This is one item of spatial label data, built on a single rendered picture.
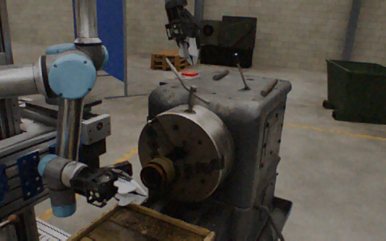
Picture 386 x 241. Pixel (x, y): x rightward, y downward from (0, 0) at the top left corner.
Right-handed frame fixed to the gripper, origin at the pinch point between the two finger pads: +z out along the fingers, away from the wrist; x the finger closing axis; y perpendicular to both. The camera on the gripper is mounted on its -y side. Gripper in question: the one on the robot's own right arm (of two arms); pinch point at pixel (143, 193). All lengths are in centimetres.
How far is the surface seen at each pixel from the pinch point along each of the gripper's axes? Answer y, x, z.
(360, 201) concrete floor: -228, -113, 71
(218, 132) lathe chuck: -28.2, 9.6, 8.7
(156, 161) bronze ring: -10.9, 3.9, -3.3
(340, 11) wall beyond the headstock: -1025, 58, -23
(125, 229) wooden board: -4.7, -19.6, -11.2
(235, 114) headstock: -38.9, 12.6, 10.1
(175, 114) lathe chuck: -22.9, 14.7, -3.8
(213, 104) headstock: -40.1, 14.5, 1.6
